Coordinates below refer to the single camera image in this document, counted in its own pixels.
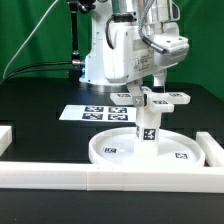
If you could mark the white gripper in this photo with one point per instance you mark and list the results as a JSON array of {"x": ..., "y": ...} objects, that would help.
[{"x": 131, "y": 59}]

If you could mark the white cross-shaped table base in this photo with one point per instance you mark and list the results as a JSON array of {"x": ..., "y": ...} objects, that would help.
[{"x": 155, "y": 102}]

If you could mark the white round table top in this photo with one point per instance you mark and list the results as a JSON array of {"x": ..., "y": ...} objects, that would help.
[{"x": 122, "y": 147}]

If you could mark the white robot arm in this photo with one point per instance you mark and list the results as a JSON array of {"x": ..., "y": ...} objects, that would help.
[{"x": 149, "y": 16}]

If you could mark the white marker sheet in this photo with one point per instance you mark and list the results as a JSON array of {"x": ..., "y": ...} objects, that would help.
[{"x": 99, "y": 113}]

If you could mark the white right fence rail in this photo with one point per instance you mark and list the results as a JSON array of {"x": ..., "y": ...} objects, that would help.
[{"x": 214, "y": 153}]

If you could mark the white fence rail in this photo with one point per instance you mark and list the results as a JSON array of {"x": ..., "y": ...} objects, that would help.
[
  {"x": 214, "y": 153},
  {"x": 90, "y": 177},
  {"x": 5, "y": 138}
]

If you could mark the white front fence rail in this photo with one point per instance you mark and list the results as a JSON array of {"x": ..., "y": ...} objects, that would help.
[{"x": 90, "y": 177}]

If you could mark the black camera stand pole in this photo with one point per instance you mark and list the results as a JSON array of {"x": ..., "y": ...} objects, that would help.
[{"x": 83, "y": 6}]

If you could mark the white left fence rail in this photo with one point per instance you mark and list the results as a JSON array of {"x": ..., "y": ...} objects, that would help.
[{"x": 5, "y": 138}]

